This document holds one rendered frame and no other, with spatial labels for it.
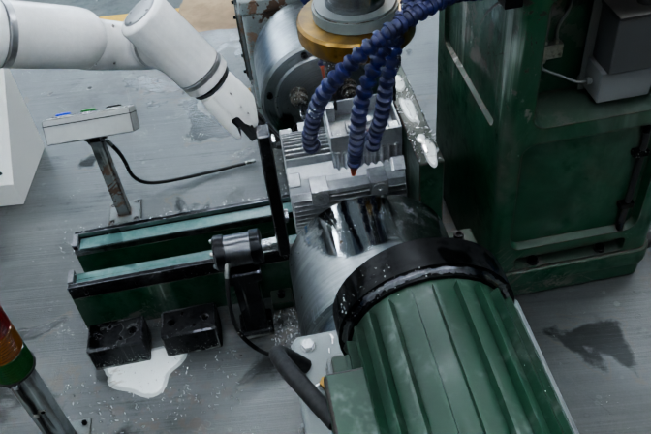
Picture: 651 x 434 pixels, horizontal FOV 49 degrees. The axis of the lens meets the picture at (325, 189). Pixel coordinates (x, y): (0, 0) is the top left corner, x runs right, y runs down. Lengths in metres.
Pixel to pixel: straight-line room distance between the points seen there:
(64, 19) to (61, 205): 0.75
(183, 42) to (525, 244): 0.66
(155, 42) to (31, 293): 0.65
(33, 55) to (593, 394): 1.00
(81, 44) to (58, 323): 0.63
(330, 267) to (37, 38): 0.49
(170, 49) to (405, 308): 0.62
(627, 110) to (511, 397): 0.64
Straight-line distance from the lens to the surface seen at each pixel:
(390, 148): 1.21
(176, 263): 1.34
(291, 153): 1.22
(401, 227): 1.00
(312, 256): 1.01
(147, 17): 1.11
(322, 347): 0.88
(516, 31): 0.99
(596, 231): 1.33
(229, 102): 1.18
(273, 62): 1.40
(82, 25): 1.06
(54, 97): 2.09
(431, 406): 0.61
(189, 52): 1.14
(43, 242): 1.66
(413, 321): 0.66
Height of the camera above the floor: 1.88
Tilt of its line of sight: 43 degrees down
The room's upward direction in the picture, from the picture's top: 7 degrees counter-clockwise
